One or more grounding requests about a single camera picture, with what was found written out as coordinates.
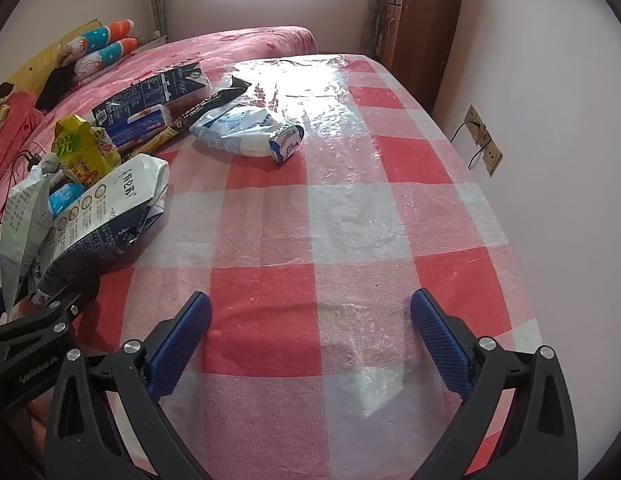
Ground white blue plastic wrapper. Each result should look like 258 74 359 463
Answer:
189 102 306 163

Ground wall socket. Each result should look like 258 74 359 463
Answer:
463 105 504 176

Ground brown wooden cabinet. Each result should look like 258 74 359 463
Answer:
378 0 464 116

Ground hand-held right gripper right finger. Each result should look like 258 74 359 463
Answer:
409 288 579 480

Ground grey printed plastic bag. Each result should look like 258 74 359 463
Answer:
0 152 66 316

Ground red checkered tablecloth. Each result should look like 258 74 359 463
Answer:
70 54 544 480

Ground yellow green snack packet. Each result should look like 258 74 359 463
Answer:
51 115 122 186

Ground black socket cable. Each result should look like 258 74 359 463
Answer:
449 120 479 143
468 142 496 170

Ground large white navy bag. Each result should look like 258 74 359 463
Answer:
30 154 170 307

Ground grey small carton box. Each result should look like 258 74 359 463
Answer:
92 62 211 148

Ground black garment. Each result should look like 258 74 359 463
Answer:
34 66 84 111

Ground blue cartoon print packet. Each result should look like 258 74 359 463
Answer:
48 181 87 218

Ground black charging cables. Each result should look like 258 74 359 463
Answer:
0 140 46 241

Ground yellow headboard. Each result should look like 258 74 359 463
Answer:
0 19 104 106

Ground bed with pink sheet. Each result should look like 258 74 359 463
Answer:
0 25 319 241

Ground pink pillow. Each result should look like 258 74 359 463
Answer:
0 87 46 186

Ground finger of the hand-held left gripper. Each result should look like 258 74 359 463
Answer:
0 276 101 333
0 317 74 356

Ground black sachet packet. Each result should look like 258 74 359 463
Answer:
135 74 252 153

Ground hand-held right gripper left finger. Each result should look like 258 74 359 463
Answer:
43 290 214 480

